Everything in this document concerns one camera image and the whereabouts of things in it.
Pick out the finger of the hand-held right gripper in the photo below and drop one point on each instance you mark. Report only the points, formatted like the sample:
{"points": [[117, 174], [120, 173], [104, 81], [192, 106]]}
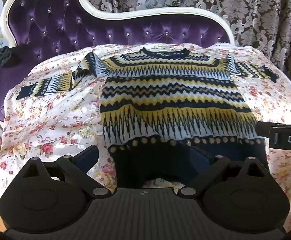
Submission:
{"points": [[263, 129]]}

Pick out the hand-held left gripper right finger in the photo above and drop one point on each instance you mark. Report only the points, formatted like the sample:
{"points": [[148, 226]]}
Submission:
{"points": [[200, 160]]}

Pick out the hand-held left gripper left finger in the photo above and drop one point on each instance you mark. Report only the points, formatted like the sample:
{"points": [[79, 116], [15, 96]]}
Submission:
{"points": [[89, 156]]}

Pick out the striped knit sweater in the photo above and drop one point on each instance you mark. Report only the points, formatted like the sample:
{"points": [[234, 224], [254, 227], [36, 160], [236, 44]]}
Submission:
{"points": [[170, 100]]}

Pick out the floral blanket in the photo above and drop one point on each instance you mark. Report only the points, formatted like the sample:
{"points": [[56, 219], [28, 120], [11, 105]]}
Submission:
{"points": [[55, 120]]}

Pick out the damask patterned curtain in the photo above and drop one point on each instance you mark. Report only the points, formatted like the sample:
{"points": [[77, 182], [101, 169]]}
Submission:
{"points": [[255, 12]]}

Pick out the purple tufted sofa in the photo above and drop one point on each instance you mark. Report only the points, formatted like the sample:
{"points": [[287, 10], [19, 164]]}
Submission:
{"points": [[60, 27]]}

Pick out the yellow flower wall sticker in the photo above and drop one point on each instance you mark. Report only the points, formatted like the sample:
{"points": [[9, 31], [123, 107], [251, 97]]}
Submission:
{"points": [[1, 39]]}

